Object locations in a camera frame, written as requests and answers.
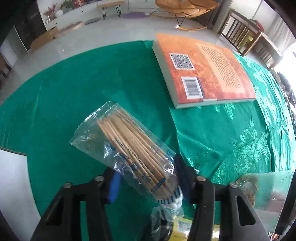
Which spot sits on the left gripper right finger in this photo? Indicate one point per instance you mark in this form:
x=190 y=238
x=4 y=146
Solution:
x=238 y=219

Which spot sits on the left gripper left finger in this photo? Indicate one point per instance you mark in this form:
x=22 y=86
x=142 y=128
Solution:
x=62 y=220

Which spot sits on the clear jar black lid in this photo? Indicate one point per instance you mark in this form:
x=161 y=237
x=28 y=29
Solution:
x=272 y=195

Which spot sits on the green satin tablecloth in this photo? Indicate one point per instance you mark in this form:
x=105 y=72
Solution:
x=222 y=141

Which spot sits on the orange paperback book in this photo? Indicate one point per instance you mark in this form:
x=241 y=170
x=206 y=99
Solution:
x=199 y=73

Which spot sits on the dark wooden chair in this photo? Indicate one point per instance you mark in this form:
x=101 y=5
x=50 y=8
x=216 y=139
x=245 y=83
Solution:
x=246 y=35

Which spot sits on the orange lounge chair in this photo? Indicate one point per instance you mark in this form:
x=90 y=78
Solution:
x=181 y=10

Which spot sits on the brown cardboard box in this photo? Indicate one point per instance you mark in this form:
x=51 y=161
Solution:
x=45 y=38

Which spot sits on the dark glass display cabinet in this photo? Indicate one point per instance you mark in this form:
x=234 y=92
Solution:
x=29 y=24

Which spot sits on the white tv cabinet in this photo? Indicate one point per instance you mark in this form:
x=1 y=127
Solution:
x=83 y=14

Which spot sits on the red flower arrangement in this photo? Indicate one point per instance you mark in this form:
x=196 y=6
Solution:
x=49 y=13

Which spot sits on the small wooden bench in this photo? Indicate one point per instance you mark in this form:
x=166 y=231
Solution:
x=104 y=5

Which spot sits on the bag of black hair ties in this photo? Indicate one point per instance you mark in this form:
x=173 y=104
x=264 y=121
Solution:
x=165 y=224

